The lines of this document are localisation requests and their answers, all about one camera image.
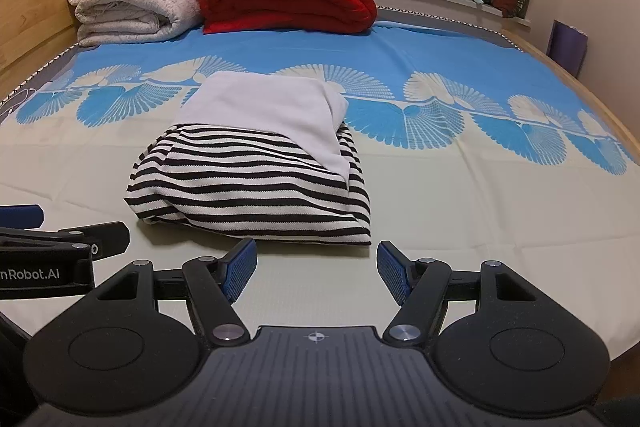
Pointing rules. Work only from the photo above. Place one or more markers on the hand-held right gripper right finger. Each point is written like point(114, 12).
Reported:
point(395, 274)

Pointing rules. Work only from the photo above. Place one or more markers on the purple mat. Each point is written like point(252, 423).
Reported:
point(567, 47)

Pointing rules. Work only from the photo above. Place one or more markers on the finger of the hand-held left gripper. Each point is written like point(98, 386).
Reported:
point(100, 238)
point(20, 216)

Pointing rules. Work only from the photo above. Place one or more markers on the wooden bed frame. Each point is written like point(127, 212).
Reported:
point(35, 12)

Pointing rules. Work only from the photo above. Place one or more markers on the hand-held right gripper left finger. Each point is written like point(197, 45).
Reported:
point(240, 269)

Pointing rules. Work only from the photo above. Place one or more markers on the white windowsill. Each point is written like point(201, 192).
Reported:
point(425, 4)

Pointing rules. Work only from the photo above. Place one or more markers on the blue patterned bedsheet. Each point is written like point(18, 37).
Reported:
point(475, 217)

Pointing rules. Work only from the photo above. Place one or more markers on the striped white knit top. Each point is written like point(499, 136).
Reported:
point(240, 177)

